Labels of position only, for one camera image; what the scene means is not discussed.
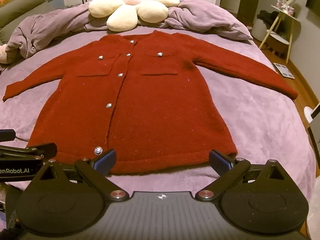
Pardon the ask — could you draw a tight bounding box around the round white stool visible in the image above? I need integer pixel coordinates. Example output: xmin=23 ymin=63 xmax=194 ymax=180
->
xmin=265 ymin=32 xmax=290 ymax=55

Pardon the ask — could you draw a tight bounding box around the purple bed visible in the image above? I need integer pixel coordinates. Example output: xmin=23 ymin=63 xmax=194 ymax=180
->
xmin=0 ymin=29 xmax=316 ymax=198

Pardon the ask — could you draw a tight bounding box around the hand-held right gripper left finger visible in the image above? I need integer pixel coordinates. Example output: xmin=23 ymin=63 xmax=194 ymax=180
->
xmin=37 ymin=149 xmax=128 ymax=202

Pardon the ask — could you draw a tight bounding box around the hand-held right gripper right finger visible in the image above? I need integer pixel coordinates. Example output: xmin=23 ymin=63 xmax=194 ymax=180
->
xmin=194 ymin=149 xmax=286 ymax=202

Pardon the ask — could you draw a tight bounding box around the pink plush toy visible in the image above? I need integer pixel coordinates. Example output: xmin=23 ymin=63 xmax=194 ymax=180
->
xmin=0 ymin=43 xmax=13 ymax=65

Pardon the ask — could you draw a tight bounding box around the bathroom scale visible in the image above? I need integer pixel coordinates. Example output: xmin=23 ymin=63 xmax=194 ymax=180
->
xmin=273 ymin=62 xmax=296 ymax=79

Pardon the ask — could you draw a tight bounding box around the dark wooden door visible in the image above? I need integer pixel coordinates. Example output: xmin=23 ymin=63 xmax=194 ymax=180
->
xmin=237 ymin=0 xmax=263 ymax=27

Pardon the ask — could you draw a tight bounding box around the white device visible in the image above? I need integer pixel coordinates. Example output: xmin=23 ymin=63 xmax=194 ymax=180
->
xmin=303 ymin=106 xmax=320 ymax=123

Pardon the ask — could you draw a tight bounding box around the green headboard cushion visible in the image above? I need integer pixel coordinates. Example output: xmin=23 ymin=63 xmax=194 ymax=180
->
xmin=0 ymin=0 xmax=55 ymax=32

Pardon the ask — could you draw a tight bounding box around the red knit cardigan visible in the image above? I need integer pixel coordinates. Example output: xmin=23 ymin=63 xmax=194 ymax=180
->
xmin=2 ymin=30 xmax=299 ymax=175

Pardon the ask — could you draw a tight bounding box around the dark clothes pile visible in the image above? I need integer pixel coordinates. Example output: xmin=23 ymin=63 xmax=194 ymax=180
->
xmin=257 ymin=9 xmax=278 ymax=27

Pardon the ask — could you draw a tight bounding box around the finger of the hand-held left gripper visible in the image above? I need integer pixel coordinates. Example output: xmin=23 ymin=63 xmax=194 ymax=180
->
xmin=0 ymin=142 xmax=58 ymax=161
xmin=0 ymin=129 xmax=16 ymax=141

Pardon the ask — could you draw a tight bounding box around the purple duvet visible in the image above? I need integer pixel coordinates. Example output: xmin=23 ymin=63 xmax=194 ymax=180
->
xmin=4 ymin=0 xmax=253 ymax=59

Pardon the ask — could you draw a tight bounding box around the cream flower-shaped pillow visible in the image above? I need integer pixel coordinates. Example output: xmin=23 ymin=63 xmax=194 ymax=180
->
xmin=88 ymin=0 xmax=180 ymax=32

